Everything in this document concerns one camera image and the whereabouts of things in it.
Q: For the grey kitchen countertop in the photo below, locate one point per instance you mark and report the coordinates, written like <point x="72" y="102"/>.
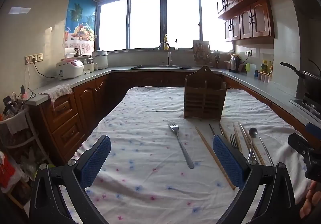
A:
<point x="250" y="81"/>

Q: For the black wok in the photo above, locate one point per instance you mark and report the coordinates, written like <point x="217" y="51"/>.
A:
<point x="311" y="81"/>

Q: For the yellow dish soap bottle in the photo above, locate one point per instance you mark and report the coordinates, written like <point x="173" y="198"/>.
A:
<point x="165" y="40"/>

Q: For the person's right hand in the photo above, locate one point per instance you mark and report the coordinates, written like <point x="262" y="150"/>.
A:
<point x="311" y="201"/>

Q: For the wooden wall cabinets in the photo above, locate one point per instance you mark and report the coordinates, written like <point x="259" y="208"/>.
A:
<point x="250" y="0"/>

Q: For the wooden utensil holder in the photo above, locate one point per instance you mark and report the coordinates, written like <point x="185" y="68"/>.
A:
<point x="204" y="93"/>

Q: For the metal spoon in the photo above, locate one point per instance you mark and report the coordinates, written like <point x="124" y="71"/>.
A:
<point x="253" y="132"/>

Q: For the white fringed cloth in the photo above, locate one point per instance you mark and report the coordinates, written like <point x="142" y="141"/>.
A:
<point x="59" y="91"/>

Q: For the white floral tablecloth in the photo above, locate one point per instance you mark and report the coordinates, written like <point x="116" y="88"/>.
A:
<point x="140" y="138"/>

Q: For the green cutting board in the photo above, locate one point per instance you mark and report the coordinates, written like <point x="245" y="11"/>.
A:
<point x="247" y="67"/>

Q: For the large kitchen window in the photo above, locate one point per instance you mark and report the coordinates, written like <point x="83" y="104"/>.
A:
<point x="145" y="23"/>

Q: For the white storage rack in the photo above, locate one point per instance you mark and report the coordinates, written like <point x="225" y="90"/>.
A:
<point x="17" y="133"/>

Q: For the white spice jar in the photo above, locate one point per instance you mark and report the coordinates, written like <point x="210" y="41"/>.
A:
<point x="260" y="77"/>
<point x="267" y="78"/>
<point x="263" y="78"/>
<point x="270" y="79"/>

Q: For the red plastic bag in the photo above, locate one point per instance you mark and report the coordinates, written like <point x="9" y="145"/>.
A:
<point x="6" y="171"/>

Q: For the clear soap dispenser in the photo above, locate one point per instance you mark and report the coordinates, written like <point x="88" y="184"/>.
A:
<point x="176" y="45"/>

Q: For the small white wall socket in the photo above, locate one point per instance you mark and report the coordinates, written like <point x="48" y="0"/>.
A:
<point x="248" y="52"/>

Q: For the yellow cooking oil bottle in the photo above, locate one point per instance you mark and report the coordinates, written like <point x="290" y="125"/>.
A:
<point x="270" y="68"/>
<point x="263" y="66"/>

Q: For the tropical fruit window blind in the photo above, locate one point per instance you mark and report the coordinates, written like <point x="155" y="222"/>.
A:
<point x="80" y="20"/>

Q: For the white electric cooking pot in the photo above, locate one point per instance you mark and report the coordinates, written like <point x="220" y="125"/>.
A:
<point x="99" y="59"/>

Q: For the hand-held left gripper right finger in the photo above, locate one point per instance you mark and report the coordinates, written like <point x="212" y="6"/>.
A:
<point x="228" y="161"/>

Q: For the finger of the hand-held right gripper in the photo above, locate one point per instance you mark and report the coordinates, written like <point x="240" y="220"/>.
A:
<point x="313" y="129"/>
<point x="297" y="143"/>

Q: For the white cutting board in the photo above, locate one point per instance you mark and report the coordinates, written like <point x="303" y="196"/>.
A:
<point x="252" y="68"/>

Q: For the steel electric kettle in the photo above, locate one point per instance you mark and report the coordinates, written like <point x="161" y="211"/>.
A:
<point x="235" y="64"/>

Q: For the kitchen sink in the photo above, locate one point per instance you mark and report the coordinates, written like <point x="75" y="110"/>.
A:
<point x="163" y="66"/>

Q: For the metal fork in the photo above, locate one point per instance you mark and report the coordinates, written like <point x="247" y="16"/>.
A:
<point x="233" y="141"/>
<point x="184" y="151"/>

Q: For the metal dish rack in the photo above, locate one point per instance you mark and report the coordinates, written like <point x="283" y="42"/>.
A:
<point x="202" y="49"/>

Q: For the white wall socket strip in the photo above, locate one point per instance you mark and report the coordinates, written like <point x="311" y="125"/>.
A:
<point x="33" y="58"/>

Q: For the wooden base cabinets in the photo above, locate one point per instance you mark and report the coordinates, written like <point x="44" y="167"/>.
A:
<point x="75" y="108"/>

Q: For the metal kitchen faucet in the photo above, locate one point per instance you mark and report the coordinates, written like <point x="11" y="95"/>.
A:
<point x="169" y="57"/>

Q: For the white and pink rice cooker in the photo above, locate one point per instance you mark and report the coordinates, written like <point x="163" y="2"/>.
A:
<point x="70" y="68"/>

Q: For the black knife block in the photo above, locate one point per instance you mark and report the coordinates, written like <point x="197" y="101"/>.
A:
<point x="217" y="61"/>

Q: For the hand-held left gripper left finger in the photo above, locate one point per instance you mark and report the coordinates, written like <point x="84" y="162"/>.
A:
<point x="96" y="161"/>

